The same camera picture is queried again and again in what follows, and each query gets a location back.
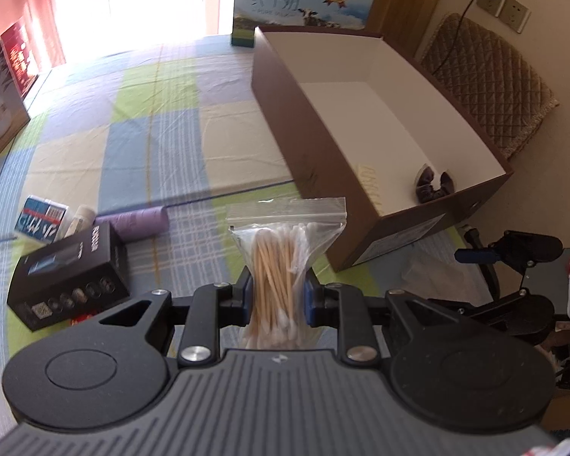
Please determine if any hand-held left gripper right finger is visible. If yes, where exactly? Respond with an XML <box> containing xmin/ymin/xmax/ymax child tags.
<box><xmin>301</xmin><ymin>278</ymin><xmax>459</xmax><ymax>366</ymax></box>

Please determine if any empty wall socket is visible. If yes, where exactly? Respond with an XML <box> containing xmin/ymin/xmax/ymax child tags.
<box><xmin>498</xmin><ymin>0</ymin><xmax>532</xmax><ymax>34</ymax></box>

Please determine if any wooden wardrobe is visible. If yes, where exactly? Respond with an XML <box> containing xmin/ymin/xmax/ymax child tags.
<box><xmin>363</xmin><ymin>0</ymin><xmax>455</xmax><ymax>58</ymax></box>

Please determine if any plaid cloth covered desktop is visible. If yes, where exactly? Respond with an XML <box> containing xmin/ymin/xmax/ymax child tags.
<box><xmin>0</xmin><ymin>33</ymin><xmax>504</xmax><ymax>347</ymax></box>

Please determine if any red gift box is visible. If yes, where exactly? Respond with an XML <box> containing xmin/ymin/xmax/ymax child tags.
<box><xmin>0</xmin><ymin>20</ymin><xmax>41</xmax><ymax>100</ymax></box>

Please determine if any quilted brown chair cushion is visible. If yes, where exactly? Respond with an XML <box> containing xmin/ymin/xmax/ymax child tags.
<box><xmin>420</xmin><ymin>12</ymin><xmax>561</xmax><ymax>162</ymax></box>

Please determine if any black product box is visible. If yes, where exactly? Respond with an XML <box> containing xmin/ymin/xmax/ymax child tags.
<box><xmin>6</xmin><ymin>221</ymin><xmax>132</xmax><ymax>332</ymax></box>

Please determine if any cotton swabs plastic bag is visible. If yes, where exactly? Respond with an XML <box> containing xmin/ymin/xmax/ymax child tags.
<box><xmin>225</xmin><ymin>197</ymin><xmax>348</xmax><ymax>350</ymax></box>

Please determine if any red snack packet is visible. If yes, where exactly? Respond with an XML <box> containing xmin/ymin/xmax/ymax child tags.
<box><xmin>69</xmin><ymin>306</ymin><xmax>101</xmax><ymax>326</ymax></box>

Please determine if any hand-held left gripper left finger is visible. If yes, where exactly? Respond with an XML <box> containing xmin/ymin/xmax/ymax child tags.
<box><xmin>97</xmin><ymin>266</ymin><xmax>255</xmax><ymax>367</ymax></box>

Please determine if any brown cardboard box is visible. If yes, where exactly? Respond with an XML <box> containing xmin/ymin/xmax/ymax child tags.
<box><xmin>251</xmin><ymin>25</ymin><xmax>515</xmax><ymax>274</ymax></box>

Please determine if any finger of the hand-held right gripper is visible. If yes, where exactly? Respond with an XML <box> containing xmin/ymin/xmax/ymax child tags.
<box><xmin>430</xmin><ymin>297</ymin><xmax>504</xmax><ymax>318</ymax></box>
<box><xmin>454</xmin><ymin>230</ymin><xmax>564</xmax><ymax>267</ymax></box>

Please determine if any small green box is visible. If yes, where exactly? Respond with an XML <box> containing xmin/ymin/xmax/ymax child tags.
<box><xmin>231</xmin><ymin>27</ymin><xmax>256</xmax><ymax>49</ymax></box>

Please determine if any pink curtain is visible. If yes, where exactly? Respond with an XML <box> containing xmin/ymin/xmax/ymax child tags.
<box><xmin>0</xmin><ymin>0</ymin><xmax>68</xmax><ymax>73</ymax></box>

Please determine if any black power cable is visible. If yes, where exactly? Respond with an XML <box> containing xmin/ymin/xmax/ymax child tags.
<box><xmin>431</xmin><ymin>0</ymin><xmax>486</xmax><ymax>78</ymax></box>

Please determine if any dark hair scrunchie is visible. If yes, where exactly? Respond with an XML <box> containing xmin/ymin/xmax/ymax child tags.
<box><xmin>415</xmin><ymin>164</ymin><xmax>457</xmax><ymax>204</ymax></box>

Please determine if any small white tube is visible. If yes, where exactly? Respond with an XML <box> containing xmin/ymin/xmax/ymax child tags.
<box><xmin>64</xmin><ymin>204</ymin><xmax>96</xmax><ymax>238</ymax></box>

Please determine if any purple tube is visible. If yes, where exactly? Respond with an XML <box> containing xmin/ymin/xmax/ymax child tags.
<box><xmin>95</xmin><ymin>205</ymin><xmax>169</xmax><ymax>246</ymax></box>

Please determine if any blue white tissue packet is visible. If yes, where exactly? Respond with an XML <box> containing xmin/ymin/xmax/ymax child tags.
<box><xmin>12</xmin><ymin>195</ymin><xmax>70</xmax><ymax>243</ymax></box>

